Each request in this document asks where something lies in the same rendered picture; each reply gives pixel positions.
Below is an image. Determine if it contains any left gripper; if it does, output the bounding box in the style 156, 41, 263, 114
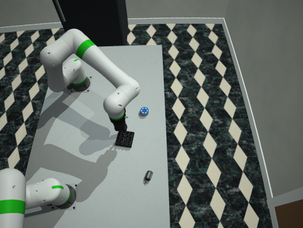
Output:
110, 108, 128, 132

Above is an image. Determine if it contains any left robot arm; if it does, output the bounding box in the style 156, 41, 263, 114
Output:
40, 29, 140, 120

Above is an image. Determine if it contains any black knob panel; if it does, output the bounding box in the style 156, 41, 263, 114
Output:
116, 131, 134, 147

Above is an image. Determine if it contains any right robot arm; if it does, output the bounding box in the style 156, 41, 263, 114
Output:
0, 168, 76, 228

